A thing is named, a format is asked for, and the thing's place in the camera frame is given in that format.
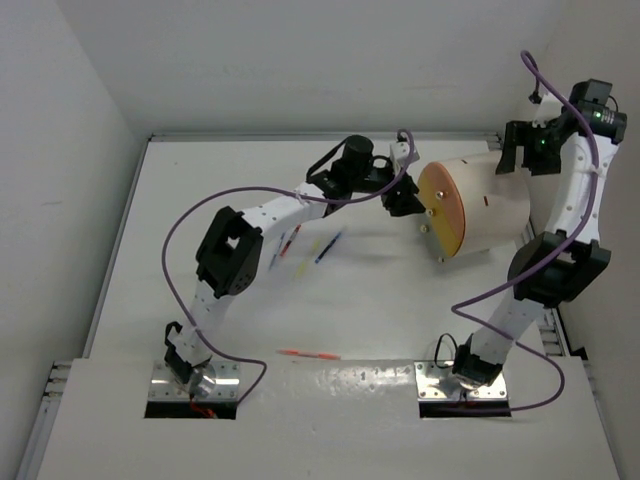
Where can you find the dark blue pen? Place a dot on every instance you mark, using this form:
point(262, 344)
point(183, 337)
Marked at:
point(329, 245)

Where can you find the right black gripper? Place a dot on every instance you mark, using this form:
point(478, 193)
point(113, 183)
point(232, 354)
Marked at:
point(521, 134)

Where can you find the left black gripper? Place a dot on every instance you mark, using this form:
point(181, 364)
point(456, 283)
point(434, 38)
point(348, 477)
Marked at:
point(404, 202)

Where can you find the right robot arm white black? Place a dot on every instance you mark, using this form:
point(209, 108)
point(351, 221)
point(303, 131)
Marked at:
point(576, 140)

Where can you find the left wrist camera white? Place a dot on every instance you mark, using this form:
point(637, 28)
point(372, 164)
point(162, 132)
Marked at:
point(401, 155)

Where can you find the metal base plate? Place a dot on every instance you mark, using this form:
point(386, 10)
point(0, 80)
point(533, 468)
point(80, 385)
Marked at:
point(436, 383)
point(217, 381)

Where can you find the red pen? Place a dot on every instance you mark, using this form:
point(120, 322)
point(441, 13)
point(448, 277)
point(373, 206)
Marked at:
point(290, 241)

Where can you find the orange pen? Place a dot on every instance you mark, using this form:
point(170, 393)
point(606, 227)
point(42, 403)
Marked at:
point(310, 355)

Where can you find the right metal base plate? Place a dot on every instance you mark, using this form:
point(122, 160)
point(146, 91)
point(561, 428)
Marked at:
point(436, 383)

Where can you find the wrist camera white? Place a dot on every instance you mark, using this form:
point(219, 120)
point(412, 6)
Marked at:
point(547, 107)
point(401, 155)

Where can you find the yellow pen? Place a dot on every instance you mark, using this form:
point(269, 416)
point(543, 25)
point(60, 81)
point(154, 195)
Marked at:
point(307, 260)

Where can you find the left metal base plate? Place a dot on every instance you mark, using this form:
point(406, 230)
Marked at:
point(217, 381)

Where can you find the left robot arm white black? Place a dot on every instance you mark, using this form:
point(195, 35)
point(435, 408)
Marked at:
point(228, 258)

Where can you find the round drawer organizer box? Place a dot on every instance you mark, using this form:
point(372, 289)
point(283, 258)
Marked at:
point(469, 207)

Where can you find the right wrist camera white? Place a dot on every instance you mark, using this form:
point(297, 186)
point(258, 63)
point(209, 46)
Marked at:
point(547, 107)

